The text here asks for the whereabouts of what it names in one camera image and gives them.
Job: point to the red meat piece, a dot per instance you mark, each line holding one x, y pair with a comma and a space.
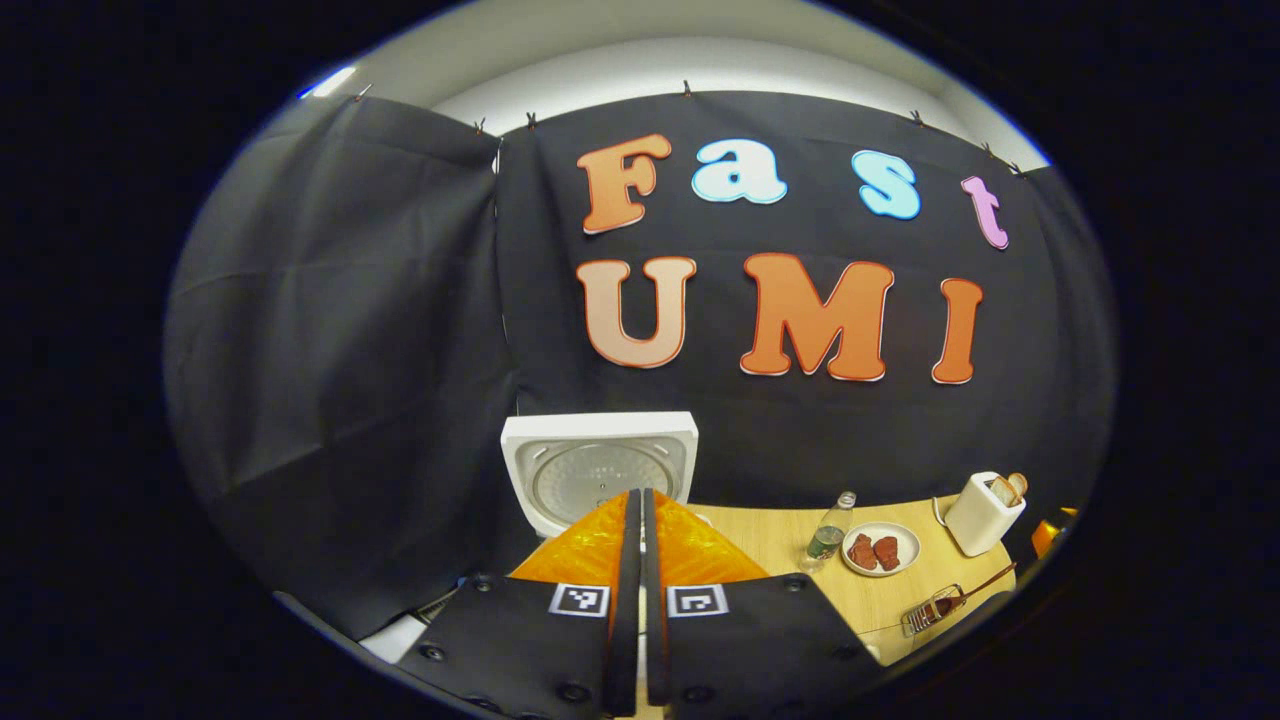
887, 553
862, 552

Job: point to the brown wooden spoon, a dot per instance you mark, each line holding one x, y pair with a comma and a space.
985, 580

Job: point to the clear water bottle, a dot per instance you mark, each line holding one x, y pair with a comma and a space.
828, 540

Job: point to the white oval plate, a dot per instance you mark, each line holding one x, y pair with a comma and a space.
908, 545

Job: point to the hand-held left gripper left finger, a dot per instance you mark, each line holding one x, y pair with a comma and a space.
627, 620

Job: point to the ceiling light panel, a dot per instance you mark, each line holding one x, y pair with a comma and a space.
328, 82

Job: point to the white toaster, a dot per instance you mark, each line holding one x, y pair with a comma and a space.
975, 520

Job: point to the toast bread slice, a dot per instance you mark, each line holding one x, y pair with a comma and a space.
1000, 490
1018, 485

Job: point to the white rice cooker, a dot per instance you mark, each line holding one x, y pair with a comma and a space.
600, 440

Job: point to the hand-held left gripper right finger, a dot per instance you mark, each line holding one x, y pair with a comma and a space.
655, 620

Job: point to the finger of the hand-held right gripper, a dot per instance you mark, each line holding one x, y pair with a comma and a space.
1050, 530

